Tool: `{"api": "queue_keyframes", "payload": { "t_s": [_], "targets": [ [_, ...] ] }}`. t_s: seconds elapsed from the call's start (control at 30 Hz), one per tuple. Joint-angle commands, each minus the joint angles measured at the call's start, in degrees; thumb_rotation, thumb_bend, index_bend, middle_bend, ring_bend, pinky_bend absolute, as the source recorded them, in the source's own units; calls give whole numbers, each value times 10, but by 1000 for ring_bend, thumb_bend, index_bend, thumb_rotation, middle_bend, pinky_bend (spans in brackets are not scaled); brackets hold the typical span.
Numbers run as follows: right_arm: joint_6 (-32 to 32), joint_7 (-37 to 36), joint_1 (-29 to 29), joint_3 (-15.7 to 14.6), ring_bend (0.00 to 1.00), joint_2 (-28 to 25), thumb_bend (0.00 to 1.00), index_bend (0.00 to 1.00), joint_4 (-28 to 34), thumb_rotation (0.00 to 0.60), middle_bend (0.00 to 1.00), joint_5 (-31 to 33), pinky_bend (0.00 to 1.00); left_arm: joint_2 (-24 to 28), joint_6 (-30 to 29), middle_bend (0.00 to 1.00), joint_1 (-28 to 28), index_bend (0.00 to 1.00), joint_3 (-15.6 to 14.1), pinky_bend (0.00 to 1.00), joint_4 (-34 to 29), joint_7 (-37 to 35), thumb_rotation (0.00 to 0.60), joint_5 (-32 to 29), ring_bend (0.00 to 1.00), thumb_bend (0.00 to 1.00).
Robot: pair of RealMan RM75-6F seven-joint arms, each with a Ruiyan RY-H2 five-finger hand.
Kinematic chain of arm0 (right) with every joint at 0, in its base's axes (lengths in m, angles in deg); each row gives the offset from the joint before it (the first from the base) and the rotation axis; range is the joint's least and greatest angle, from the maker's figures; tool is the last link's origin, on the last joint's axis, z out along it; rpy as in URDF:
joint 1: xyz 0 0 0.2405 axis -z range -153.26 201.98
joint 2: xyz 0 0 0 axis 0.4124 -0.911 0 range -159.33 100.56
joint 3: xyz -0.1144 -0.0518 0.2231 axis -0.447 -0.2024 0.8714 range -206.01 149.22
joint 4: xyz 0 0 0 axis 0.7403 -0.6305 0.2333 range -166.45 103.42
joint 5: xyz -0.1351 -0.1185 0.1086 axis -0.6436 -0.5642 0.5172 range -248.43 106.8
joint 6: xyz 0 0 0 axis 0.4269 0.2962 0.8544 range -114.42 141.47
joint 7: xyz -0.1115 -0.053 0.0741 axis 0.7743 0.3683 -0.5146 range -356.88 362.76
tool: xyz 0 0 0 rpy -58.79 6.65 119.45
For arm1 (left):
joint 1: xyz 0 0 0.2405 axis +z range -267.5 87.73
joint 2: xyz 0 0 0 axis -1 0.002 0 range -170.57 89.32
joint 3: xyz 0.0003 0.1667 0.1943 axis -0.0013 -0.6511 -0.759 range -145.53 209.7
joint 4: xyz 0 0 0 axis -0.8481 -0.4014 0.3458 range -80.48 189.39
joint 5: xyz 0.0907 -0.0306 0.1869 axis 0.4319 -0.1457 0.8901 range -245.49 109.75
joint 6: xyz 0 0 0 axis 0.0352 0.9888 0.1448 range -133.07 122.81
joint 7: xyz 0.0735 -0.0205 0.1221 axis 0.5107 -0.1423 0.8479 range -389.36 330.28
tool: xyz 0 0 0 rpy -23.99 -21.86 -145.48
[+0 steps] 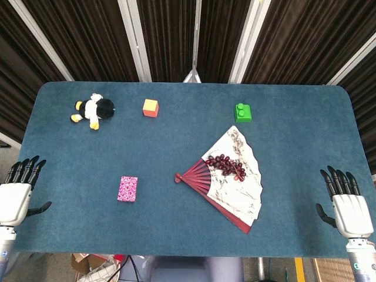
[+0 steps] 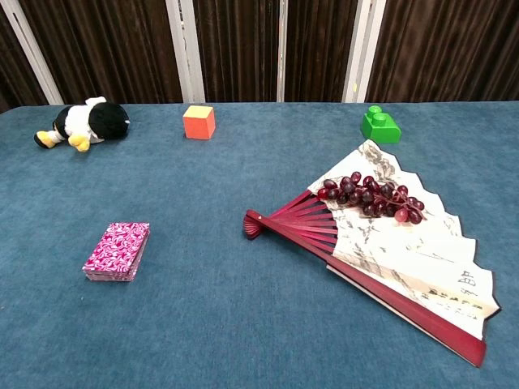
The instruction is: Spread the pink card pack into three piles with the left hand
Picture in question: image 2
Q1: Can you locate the pink patterned card pack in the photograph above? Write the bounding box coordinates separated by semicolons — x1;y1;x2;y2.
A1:
82;221;151;284

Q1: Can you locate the orange yellow cube block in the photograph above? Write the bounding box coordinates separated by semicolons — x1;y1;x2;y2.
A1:
182;105;217;141

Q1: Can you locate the dark red grape bunch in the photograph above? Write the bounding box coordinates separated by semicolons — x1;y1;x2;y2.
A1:
316;171;427;225

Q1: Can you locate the blue felt table cover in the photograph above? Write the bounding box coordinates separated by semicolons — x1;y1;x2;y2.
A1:
0;100;519;389

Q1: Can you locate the green toy building brick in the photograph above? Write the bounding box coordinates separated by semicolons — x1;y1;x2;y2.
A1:
360;105;402;145

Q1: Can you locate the dark brown pleated curtain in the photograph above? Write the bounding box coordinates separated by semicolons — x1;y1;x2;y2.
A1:
364;0;519;105
18;0;183;105
192;0;281;103
285;0;360;103
0;7;49;114

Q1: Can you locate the red ribbed paper folding fan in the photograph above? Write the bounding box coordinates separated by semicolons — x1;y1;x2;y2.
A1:
242;139;503;369

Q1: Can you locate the black white penguin plush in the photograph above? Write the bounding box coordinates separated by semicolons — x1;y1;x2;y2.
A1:
33;96;131;153

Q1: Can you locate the thin white partition post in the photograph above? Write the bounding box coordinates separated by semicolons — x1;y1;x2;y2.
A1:
277;0;290;103

